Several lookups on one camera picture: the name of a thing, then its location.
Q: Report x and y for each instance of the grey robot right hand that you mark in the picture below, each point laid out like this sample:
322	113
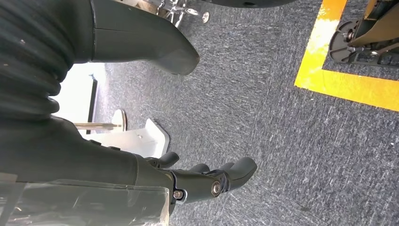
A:
78	156

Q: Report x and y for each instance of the clear plastic cover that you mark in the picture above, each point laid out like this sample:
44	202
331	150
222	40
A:
87	206

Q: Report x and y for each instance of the stanchion with chrome base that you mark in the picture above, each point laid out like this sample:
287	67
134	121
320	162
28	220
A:
174	9

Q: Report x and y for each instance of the black round base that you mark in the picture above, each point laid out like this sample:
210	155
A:
249	3

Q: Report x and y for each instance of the yellow floor tape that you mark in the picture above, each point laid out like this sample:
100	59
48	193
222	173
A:
321	62

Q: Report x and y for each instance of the black bolted foot plate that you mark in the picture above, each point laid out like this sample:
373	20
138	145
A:
343	50

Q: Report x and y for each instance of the tan metal frame beam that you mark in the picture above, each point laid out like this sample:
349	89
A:
377	28

